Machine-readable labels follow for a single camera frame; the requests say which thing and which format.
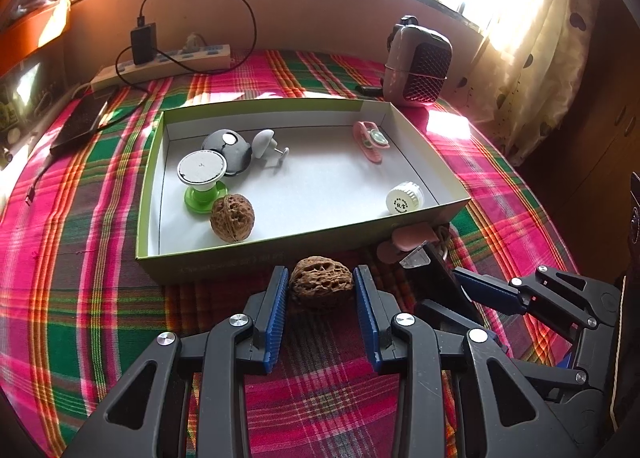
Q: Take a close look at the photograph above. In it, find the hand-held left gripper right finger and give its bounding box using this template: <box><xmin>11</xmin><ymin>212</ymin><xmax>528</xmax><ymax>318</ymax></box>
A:
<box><xmin>353</xmin><ymin>265</ymin><xmax>583</xmax><ymax>458</ymax></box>

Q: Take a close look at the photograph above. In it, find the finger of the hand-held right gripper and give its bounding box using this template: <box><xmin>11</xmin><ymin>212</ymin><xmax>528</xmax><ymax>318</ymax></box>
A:
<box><xmin>452</xmin><ymin>265</ymin><xmax>623</xmax><ymax>339</ymax></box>
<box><xmin>414</xmin><ymin>299</ymin><xmax>608</xmax><ymax>406</ymax></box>

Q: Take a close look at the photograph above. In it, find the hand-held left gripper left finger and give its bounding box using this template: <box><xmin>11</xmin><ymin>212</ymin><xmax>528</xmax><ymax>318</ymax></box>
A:
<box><xmin>62</xmin><ymin>265</ymin><xmax>290</xmax><ymax>458</ymax></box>

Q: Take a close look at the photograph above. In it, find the black remote device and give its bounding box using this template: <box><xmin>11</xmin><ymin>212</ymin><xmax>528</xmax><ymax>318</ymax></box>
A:
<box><xmin>406</xmin><ymin>253</ymin><xmax>483</xmax><ymax>334</ymax></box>

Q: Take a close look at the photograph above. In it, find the pitted brown walnut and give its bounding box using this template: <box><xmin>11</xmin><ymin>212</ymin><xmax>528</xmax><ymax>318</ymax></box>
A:
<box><xmin>289</xmin><ymin>256</ymin><xmax>355</xmax><ymax>310</ymax></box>

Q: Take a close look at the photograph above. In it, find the white cable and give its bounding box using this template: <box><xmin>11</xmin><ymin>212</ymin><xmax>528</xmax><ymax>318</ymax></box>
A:
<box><xmin>434</xmin><ymin>224</ymin><xmax>453</xmax><ymax>261</ymax></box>

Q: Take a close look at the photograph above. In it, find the smooth brown walnut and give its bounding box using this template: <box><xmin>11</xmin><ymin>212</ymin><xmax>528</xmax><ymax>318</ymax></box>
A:
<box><xmin>209</xmin><ymin>194</ymin><xmax>256</xmax><ymax>244</ymax></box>

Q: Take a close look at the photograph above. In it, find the white ribbed cap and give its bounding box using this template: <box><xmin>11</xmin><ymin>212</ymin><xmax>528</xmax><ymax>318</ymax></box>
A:
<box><xmin>385</xmin><ymin>181</ymin><xmax>425</xmax><ymax>216</ymax></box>

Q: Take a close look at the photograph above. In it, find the green cardboard box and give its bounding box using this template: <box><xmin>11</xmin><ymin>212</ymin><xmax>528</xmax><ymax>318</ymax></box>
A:
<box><xmin>135</xmin><ymin>97</ymin><xmax>472</xmax><ymax>286</ymax></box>

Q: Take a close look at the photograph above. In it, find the white disc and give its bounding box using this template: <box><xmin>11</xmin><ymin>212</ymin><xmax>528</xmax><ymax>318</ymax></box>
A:
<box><xmin>176</xmin><ymin>150</ymin><xmax>230</xmax><ymax>215</ymax></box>

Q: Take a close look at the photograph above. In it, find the white mushroom-shaped knob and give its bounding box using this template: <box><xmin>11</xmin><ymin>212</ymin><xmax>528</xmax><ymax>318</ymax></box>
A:
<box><xmin>251</xmin><ymin>129</ymin><xmax>291</xmax><ymax>168</ymax></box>

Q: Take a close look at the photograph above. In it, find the round black white gadget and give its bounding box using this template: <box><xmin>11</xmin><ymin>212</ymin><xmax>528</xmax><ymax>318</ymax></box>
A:
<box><xmin>201</xmin><ymin>129</ymin><xmax>252</xmax><ymax>178</ymax></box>

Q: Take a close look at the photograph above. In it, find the plaid blanket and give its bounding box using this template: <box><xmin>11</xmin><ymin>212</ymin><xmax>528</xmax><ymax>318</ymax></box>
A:
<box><xmin>0</xmin><ymin>48</ymin><xmax>581</xmax><ymax>458</ymax></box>

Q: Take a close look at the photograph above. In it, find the pink wristwatch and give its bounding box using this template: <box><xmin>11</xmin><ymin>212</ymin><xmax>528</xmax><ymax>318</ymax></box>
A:
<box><xmin>352</xmin><ymin>120</ymin><xmax>392</xmax><ymax>165</ymax></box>

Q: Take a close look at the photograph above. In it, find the pink mesh heater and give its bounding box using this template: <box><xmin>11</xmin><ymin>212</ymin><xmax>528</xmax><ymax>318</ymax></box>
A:
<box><xmin>381</xmin><ymin>15</ymin><xmax>453</xmax><ymax>109</ymax></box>

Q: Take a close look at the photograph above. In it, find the spotted cream curtain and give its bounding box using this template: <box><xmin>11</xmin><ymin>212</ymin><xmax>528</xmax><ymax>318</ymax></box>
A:
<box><xmin>470</xmin><ymin>0</ymin><xmax>601</xmax><ymax>166</ymax></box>

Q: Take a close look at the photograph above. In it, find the black tablet device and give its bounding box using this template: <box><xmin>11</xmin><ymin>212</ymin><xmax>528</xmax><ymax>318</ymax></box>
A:
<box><xmin>50</xmin><ymin>93</ymin><xmax>113</xmax><ymax>155</ymax></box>

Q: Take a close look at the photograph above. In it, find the beige power strip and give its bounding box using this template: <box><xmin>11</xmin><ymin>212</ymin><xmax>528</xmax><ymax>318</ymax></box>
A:
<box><xmin>90</xmin><ymin>43</ymin><xmax>233</xmax><ymax>91</ymax></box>

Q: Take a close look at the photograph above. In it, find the black charger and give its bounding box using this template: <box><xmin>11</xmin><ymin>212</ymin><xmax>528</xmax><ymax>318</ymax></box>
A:
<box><xmin>131</xmin><ymin>23</ymin><xmax>158</xmax><ymax>65</ymax></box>

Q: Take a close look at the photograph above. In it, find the cluttered glass side shelf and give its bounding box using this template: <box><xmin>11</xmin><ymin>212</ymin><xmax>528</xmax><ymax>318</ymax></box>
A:
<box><xmin>0</xmin><ymin>58</ymin><xmax>46</xmax><ymax>169</ymax></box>

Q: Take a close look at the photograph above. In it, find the orange shelf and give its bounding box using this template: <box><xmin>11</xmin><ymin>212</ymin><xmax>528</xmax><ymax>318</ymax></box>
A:
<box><xmin>0</xmin><ymin>0</ymin><xmax>71</xmax><ymax>74</ymax></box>

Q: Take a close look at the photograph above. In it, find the black cable with plug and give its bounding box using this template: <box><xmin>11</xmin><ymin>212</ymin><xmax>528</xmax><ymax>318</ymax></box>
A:
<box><xmin>25</xmin><ymin>153</ymin><xmax>53</xmax><ymax>204</ymax></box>

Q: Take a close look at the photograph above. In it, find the black charger cable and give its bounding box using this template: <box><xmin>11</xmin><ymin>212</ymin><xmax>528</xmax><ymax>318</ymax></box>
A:
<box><xmin>115</xmin><ymin>0</ymin><xmax>257</xmax><ymax>89</ymax></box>

